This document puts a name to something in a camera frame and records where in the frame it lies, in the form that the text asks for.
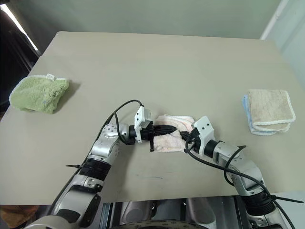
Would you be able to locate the green crumpled towel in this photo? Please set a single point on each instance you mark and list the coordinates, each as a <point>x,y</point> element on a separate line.
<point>38,95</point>

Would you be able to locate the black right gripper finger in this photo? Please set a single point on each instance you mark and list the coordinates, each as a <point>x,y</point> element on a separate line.
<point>186,138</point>
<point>186,133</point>

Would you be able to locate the white door frame post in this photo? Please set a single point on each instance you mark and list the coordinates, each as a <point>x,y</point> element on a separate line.
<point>271,19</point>

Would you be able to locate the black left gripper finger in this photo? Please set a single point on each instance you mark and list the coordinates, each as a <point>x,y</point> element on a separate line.
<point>163,133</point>
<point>165,128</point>

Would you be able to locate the beige folded towel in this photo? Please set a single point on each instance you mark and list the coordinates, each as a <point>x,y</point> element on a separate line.
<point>269,105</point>

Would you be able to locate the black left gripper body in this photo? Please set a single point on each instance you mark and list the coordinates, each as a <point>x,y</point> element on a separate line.
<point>147,132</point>

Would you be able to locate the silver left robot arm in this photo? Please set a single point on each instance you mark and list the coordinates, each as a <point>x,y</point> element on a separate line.
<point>102,148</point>

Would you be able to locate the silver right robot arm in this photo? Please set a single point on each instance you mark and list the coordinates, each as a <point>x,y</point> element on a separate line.
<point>240,164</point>

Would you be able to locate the dark furniture beside table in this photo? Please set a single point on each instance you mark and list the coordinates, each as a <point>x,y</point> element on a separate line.
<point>12,59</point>

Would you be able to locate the black zip tie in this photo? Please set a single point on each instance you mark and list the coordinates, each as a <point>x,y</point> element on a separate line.
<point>288,199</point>
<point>74,166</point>

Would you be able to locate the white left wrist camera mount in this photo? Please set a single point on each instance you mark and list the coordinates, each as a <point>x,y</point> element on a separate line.
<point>140,117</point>

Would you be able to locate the pink fluffy towel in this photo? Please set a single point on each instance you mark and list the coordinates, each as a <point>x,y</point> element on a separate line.
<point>166,143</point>

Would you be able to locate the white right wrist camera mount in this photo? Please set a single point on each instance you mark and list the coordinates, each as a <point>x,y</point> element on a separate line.
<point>203,128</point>

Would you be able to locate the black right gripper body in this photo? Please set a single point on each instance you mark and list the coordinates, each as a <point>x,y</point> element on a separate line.
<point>193,137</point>

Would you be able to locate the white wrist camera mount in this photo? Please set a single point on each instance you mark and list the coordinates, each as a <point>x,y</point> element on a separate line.
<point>140,117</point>
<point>203,128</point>

